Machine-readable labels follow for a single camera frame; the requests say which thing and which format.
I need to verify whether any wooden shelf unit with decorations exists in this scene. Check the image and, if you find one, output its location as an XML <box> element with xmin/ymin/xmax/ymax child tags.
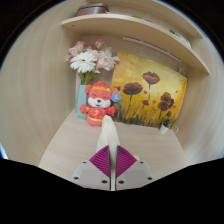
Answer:
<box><xmin>60</xmin><ymin>2</ymin><xmax>211</xmax><ymax>75</ymax></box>

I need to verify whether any cream white towel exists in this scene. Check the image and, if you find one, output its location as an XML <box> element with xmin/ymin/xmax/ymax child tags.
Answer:
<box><xmin>95</xmin><ymin>114</ymin><xmax>141</xmax><ymax>192</ymax></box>

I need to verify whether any small white potted plant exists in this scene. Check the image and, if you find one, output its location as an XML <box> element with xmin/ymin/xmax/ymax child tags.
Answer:
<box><xmin>159</xmin><ymin>116</ymin><xmax>172</xmax><ymax>135</ymax></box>

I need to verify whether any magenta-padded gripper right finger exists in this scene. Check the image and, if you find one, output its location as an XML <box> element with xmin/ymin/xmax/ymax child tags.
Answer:
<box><xmin>115</xmin><ymin>144</ymin><xmax>155</xmax><ymax>191</ymax></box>

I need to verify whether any red plush toy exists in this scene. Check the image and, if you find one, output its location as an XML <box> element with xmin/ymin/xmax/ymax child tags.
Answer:
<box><xmin>79</xmin><ymin>81</ymin><xmax>122</xmax><ymax>127</ymax></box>

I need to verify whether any yellow poppy painting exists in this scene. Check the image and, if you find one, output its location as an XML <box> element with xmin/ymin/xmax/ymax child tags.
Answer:
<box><xmin>110</xmin><ymin>51</ymin><xmax>188</xmax><ymax>129</ymax></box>

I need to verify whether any pale teal vase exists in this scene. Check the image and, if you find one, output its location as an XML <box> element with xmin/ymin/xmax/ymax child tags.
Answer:
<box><xmin>74</xmin><ymin>83</ymin><xmax>89</xmax><ymax>119</ymax></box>

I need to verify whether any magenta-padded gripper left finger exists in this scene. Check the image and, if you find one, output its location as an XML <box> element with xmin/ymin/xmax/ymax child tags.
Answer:
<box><xmin>71</xmin><ymin>144</ymin><xmax>112</xmax><ymax>192</ymax></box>

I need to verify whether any pink and white flower bouquet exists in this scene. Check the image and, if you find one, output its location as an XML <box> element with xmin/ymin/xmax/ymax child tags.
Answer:
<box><xmin>65</xmin><ymin>38</ymin><xmax>120</xmax><ymax>86</ymax></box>

